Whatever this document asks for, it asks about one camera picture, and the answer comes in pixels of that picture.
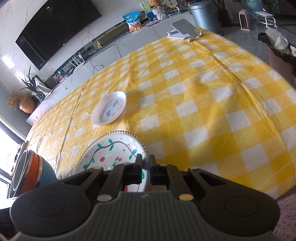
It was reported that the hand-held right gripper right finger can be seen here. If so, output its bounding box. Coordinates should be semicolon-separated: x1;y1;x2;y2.
149;155;234;202

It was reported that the green picture card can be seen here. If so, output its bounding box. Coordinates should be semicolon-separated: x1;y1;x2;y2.
140;0;154;12

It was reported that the large blue water bottle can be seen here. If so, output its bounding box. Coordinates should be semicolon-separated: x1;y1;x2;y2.
243;0;264;16

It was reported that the white phone stand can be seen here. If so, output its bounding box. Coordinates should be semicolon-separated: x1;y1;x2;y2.
166;19;205;43

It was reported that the clear glass beaded plate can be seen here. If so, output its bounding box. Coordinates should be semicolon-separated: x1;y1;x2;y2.
74;130;148;193

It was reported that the tall plant in black pot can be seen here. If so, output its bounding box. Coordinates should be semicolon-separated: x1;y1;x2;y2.
209;0;233;27

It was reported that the yellow checkered tablecloth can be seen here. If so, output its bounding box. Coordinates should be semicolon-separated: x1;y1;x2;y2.
24;27;296;200

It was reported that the white round side stand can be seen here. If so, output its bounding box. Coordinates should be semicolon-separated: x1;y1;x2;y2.
254;10;277;29

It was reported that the green plant in dark vase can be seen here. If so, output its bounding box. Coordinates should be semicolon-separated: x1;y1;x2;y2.
20;65;47;102

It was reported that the white painted fruit plate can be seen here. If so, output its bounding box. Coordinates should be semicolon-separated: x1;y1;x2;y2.
79;135;147;193

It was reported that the black flat television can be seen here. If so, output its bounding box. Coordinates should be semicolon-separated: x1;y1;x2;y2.
15;0;102;70

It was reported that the gold round vase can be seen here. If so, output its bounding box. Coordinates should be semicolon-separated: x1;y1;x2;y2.
18;95;36;114

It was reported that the dried flower bunch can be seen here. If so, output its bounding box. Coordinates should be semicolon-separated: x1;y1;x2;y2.
6;91;21;109

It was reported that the glass sliding door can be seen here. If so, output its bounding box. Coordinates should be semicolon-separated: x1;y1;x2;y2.
0;118;26;200

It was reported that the blue snack bag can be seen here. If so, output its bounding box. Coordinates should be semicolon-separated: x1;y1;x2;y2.
122;11;142;33

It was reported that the grey metal trash can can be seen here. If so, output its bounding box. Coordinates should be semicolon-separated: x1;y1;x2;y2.
189;1;220;34

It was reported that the steel bowl orange teal exterior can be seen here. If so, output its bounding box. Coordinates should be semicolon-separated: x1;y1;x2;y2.
10;149;57;199

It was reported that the pink bin with black bag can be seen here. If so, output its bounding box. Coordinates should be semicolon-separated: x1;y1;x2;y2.
257;27;296;82

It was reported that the black power cable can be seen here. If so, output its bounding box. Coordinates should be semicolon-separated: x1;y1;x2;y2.
89;45;122;76

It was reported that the purple rug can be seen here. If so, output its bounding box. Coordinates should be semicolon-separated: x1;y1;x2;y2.
276;192;296;241

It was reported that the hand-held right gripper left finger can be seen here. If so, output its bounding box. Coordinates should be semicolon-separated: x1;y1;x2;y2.
58;153;143;202

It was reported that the white wifi router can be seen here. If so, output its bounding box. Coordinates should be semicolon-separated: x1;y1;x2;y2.
69;52;85;70

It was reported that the small white sticker plate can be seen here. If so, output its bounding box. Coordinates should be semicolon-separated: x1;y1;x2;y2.
91;91;127;126

